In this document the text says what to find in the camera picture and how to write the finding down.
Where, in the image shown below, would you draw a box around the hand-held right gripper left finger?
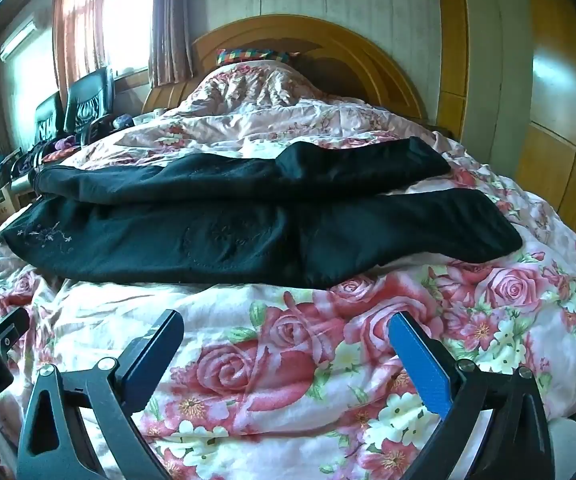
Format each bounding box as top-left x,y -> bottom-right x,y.
16,309 -> 185,480

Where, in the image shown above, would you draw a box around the floral pink blanket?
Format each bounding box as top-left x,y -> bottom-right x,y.
0,60 -> 576,480

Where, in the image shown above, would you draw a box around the black pants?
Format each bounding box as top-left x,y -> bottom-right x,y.
0,136 -> 524,288

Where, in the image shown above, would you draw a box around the reddish window curtain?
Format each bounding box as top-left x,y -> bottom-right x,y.
148,0 -> 194,87
53,0 -> 106,92

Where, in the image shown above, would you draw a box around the black leather chair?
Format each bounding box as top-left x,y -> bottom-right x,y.
63,67 -> 116,137
33,91 -> 66,147

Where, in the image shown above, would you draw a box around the white air conditioner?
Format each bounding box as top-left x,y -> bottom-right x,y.
0,20 -> 39,61

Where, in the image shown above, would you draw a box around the pile of purple clothes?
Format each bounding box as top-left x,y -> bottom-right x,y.
43,132 -> 85,162

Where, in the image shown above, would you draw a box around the wooden headboard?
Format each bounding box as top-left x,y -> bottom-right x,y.
140,15 -> 429,121

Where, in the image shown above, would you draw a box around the wooden wardrobe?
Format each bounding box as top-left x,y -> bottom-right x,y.
435,0 -> 576,241

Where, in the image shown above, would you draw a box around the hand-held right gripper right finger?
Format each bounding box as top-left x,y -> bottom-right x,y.
387,311 -> 554,480

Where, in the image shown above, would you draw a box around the colourful checkered pillow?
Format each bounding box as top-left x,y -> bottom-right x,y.
216,49 -> 301,66

